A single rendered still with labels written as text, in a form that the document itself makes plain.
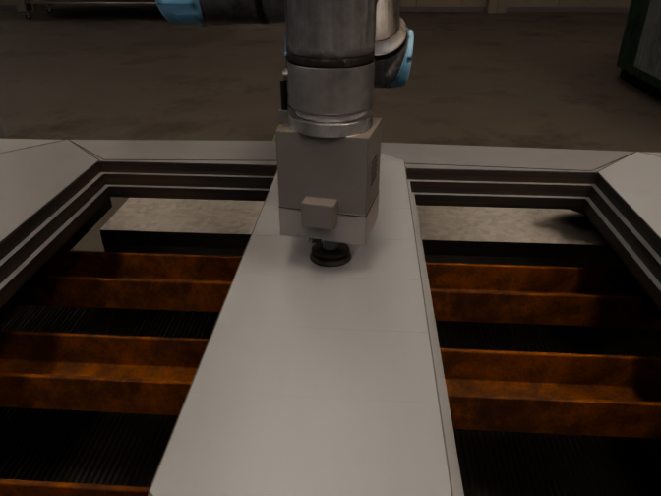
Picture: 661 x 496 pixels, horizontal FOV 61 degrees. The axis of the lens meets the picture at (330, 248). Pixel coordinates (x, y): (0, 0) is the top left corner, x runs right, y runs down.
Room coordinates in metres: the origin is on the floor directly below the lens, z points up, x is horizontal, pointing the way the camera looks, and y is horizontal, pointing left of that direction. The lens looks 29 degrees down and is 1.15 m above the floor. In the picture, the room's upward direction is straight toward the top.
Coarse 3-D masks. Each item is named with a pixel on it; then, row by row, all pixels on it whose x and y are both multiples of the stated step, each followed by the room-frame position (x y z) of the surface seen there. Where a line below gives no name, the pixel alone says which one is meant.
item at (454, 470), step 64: (64, 192) 0.67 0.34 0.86; (128, 192) 0.76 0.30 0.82; (192, 192) 0.75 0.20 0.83; (256, 192) 0.74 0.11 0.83; (448, 192) 0.73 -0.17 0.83; (512, 192) 0.73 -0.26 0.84; (576, 192) 0.72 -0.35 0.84; (0, 256) 0.52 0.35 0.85; (640, 256) 0.55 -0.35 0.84; (448, 448) 0.27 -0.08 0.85
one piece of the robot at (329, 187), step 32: (288, 128) 0.48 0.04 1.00; (320, 128) 0.46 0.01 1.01; (352, 128) 0.46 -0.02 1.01; (288, 160) 0.47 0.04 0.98; (320, 160) 0.47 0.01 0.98; (352, 160) 0.46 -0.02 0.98; (288, 192) 0.47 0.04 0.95; (320, 192) 0.47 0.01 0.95; (352, 192) 0.46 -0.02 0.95; (288, 224) 0.47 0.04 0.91; (320, 224) 0.45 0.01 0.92; (352, 224) 0.46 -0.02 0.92
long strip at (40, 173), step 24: (48, 144) 0.85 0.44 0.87; (72, 144) 0.85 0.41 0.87; (0, 168) 0.74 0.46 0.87; (24, 168) 0.74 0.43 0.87; (48, 168) 0.74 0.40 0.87; (72, 168) 0.74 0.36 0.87; (0, 192) 0.66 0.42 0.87; (24, 192) 0.66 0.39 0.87; (48, 192) 0.66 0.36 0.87; (0, 216) 0.59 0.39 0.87; (24, 216) 0.59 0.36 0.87; (0, 240) 0.53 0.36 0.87
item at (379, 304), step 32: (256, 288) 0.44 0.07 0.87; (288, 288) 0.44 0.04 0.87; (320, 288) 0.44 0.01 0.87; (352, 288) 0.44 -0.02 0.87; (384, 288) 0.44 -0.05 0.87; (416, 288) 0.44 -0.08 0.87; (224, 320) 0.39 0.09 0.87; (256, 320) 0.39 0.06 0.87; (288, 320) 0.39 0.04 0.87; (320, 320) 0.39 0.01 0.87; (352, 320) 0.39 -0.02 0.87; (384, 320) 0.39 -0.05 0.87; (416, 320) 0.39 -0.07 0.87
